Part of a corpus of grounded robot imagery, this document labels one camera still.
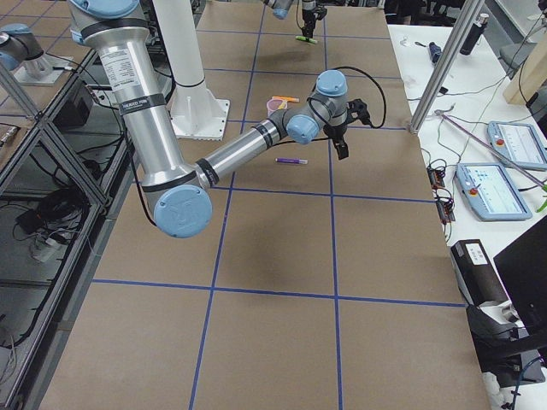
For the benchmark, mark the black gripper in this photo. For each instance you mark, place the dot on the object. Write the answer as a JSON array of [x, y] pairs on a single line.
[[335, 133], [307, 14]]

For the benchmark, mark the green highlighter pen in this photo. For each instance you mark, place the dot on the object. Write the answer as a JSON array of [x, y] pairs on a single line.
[[306, 39]]

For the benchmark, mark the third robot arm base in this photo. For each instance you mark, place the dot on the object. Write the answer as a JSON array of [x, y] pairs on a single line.
[[24, 57]]

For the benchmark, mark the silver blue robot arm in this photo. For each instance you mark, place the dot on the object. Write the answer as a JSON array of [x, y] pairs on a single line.
[[281, 9], [177, 190]]

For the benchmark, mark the purple marker pen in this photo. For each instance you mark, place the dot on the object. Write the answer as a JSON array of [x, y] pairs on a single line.
[[292, 161]]

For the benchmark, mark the orange highlighter pen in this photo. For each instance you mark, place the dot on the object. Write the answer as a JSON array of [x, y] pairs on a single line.
[[287, 99]]

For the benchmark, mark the pink mesh pen holder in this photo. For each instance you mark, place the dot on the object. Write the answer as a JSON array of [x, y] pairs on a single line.
[[275, 104]]

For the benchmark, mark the small circuit board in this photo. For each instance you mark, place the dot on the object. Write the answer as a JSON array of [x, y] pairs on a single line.
[[436, 177]]

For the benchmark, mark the folded navy umbrella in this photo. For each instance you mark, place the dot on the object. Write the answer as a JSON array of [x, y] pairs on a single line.
[[435, 52]]

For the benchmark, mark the near blue teach pendant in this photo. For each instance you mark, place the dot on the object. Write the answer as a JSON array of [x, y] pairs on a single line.
[[490, 192]]

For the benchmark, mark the blue teach pendant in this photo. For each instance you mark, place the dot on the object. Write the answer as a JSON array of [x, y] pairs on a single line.
[[519, 142], [490, 192]]

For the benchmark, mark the black water bottle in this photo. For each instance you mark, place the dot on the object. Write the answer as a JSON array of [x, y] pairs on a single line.
[[476, 31]]

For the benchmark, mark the far blue teach pendant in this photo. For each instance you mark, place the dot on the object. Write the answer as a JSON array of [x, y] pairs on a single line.
[[519, 142]]

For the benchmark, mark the black cardboard box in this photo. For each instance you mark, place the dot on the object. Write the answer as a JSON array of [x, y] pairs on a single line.
[[476, 277]]

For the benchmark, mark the black monitor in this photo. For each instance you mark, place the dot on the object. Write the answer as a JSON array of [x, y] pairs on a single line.
[[522, 269]]

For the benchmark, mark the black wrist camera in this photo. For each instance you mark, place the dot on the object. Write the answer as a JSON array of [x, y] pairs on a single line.
[[357, 110]]

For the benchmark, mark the aluminium frame post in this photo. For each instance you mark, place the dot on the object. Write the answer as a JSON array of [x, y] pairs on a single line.
[[454, 42]]

